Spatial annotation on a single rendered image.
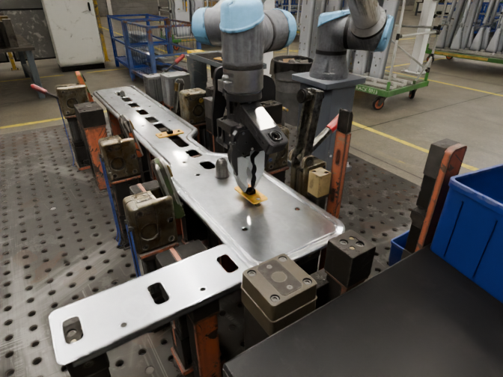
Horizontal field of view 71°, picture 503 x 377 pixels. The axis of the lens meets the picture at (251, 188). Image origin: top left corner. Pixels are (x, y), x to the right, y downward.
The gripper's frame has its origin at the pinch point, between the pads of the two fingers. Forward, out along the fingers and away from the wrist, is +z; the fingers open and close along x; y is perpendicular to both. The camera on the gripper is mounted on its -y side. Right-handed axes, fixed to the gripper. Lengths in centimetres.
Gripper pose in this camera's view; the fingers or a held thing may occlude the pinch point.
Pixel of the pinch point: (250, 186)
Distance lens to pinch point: 75.3
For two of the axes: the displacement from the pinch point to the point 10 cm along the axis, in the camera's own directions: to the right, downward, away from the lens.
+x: -8.4, 2.8, -4.7
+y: -5.5, -4.0, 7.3
